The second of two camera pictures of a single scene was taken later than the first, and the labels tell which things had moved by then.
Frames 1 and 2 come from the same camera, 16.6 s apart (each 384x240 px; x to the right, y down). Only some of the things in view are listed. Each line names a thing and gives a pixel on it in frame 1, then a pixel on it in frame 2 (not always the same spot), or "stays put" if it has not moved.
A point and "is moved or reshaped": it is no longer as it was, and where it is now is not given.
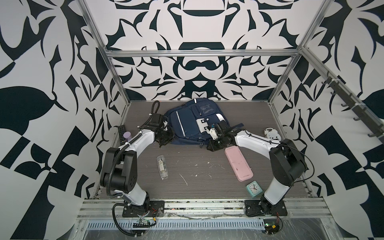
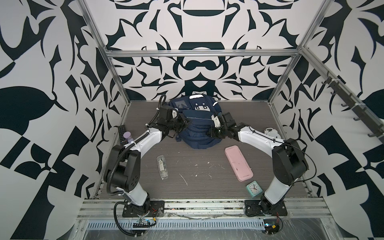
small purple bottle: x=127 y=135 stays put
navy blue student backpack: x=190 y=121 is moved or reshaped
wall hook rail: x=371 y=120 stays put
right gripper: x=212 y=147 to x=211 y=133
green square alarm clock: x=254 y=188 stays put
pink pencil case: x=242 y=170 stays put
